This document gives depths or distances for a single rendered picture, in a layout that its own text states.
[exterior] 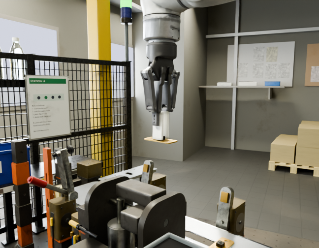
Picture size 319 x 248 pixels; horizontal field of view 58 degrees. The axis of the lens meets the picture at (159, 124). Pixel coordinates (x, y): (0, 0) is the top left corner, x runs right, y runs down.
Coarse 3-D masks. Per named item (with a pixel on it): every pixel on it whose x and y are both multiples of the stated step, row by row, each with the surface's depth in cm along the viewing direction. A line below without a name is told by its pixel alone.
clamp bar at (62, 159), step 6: (60, 150) 86; (66, 150) 88; (72, 150) 90; (54, 156) 86; (60, 156) 87; (66, 156) 88; (60, 162) 88; (66, 162) 88; (60, 168) 89; (66, 168) 88; (60, 174) 90; (66, 174) 88; (66, 180) 89; (72, 180) 90; (66, 186) 89; (72, 186) 90
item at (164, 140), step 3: (144, 138) 74; (147, 138) 74; (150, 138) 74; (156, 141) 72; (159, 141) 71; (162, 141) 71; (165, 141) 71; (168, 141) 71; (171, 141) 71; (174, 141) 71
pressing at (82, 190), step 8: (88, 184) 119; (80, 192) 109; (80, 200) 102; (192, 224) 84; (200, 224) 84; (208, 224) 85; (192, 232) 80; (200, 232) 80; (208, 232) 80; (216, 232) 80; (224, 232) 80; (192, 240) 76; (216, 240) 76; (232, 240) 76; (240, 240) 76; (248, 240) 76
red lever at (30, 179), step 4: (32, 176) 82; (28, 180) 81; (32, 180) 81; (36, 180) 82; (40, 180) 83; (32, 184) 82; (36, 184) 82; (40, 184) 83; (44, 184) 84; (48, 184) 85; (48, 188) 85; (52, 188) 86; (56, 188) 87; (60, 188) 88; (60, 192) 88; (64, 192) 90
